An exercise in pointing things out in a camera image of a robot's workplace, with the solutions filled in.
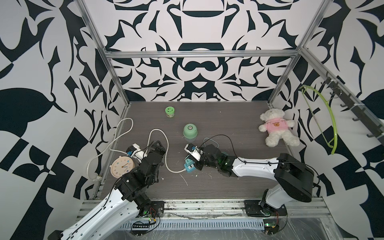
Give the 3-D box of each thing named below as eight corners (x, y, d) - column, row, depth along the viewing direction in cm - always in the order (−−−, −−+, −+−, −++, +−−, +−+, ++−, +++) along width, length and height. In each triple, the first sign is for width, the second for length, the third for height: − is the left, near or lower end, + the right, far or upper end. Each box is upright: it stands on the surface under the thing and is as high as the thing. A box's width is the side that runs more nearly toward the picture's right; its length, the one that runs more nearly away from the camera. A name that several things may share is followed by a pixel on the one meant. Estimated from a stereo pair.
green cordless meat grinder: (186, 143, 98) (185, 135, 90) (182, 135, 102) (181, 126, 94) (197, 140, 100) (198, 131, 92) (193, 131, 104) (193, 122, 96)
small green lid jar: (165, 117, 112) (164, 112, 108) (166, 110, 116) (165, 106, 112) (174, 117, 112) (173, 112, 108) (174, 110, 116) (174, 106, 112)
